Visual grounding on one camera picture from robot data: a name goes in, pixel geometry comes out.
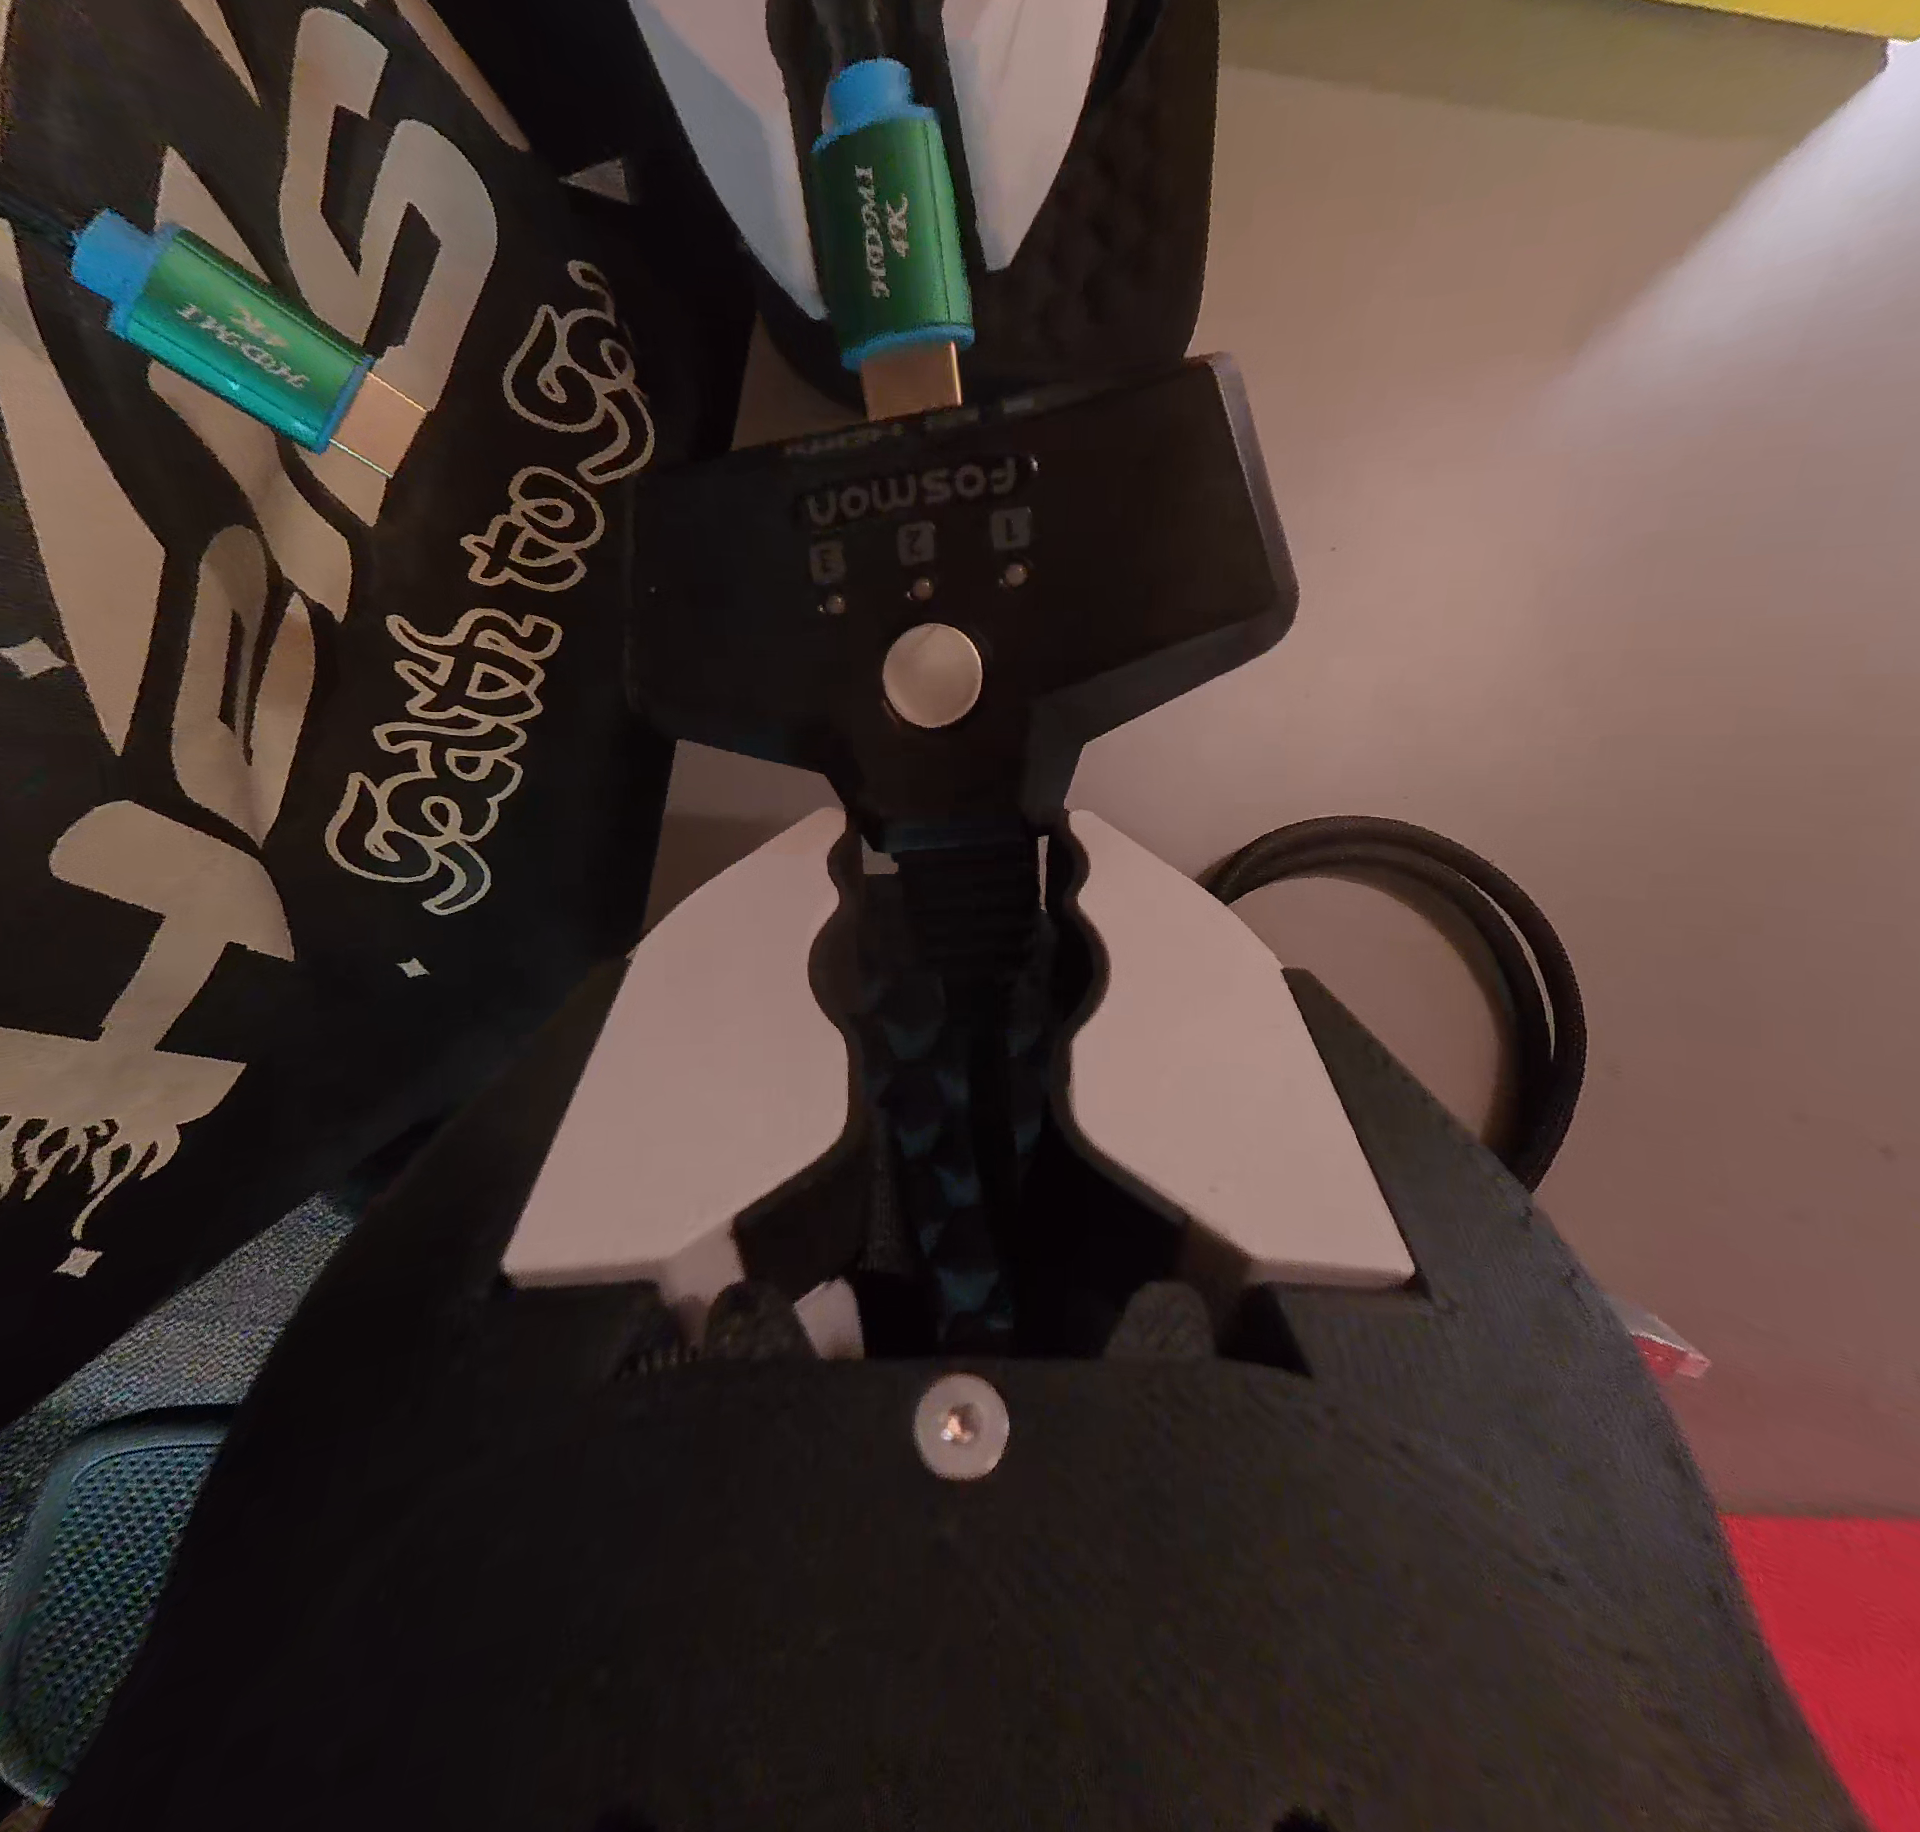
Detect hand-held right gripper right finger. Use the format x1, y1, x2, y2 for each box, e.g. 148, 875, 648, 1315
1049, 808, 1425, 1301

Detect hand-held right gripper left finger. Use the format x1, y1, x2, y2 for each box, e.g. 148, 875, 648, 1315
498, 808, 873, 1315

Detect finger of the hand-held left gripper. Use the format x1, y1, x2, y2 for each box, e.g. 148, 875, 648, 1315
622, 0, 845, 329
899, 0, 1144, 287

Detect braided hdmi cable green plugs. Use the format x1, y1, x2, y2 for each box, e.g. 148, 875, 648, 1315
0, 0, 979, 459

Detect black hdmi switch box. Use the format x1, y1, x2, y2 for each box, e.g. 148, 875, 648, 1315
627, 353, 1299, 858

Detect red plastic bin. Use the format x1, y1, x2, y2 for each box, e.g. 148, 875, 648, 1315
1633, 1315, 1920, 1832

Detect black printed sweatshirt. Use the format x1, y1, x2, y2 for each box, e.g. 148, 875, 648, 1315
0, 0, 759, 1419

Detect blue grey cloth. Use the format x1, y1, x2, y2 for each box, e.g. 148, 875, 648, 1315
0, 1187, 366, 1832

